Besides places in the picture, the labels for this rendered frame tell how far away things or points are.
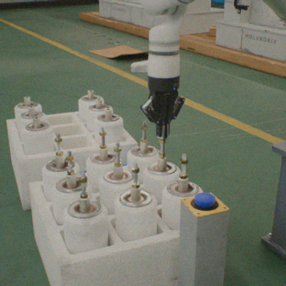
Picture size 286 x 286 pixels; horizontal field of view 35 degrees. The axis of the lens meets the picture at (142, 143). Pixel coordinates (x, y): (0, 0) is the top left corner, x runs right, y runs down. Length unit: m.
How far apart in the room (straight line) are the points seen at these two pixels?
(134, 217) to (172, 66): 0.35
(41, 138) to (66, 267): 0.58
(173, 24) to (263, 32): 2.35
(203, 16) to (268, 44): 1.13
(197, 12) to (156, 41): 3.23
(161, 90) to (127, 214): 0.29
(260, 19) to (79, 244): 2.86
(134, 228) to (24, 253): 0.41
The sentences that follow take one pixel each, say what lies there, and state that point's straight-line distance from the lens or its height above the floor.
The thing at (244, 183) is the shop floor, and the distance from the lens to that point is 1.67.
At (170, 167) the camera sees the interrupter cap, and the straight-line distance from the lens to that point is 1.17.
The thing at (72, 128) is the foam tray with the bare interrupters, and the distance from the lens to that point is 1.69.
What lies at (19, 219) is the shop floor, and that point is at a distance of 1.48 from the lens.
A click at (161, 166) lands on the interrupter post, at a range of 1.15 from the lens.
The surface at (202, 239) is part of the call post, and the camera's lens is 0.89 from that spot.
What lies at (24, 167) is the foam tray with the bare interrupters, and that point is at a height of 0.15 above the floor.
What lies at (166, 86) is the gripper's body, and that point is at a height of 0.48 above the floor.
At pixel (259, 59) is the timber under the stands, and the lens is 3.30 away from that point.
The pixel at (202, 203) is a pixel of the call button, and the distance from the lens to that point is 0.87.
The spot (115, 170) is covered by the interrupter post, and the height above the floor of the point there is 0.27.
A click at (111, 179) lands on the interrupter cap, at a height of 0.25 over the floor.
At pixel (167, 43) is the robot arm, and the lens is 1.03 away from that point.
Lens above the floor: 0.76
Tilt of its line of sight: 23 degrees down
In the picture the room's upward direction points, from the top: straight up
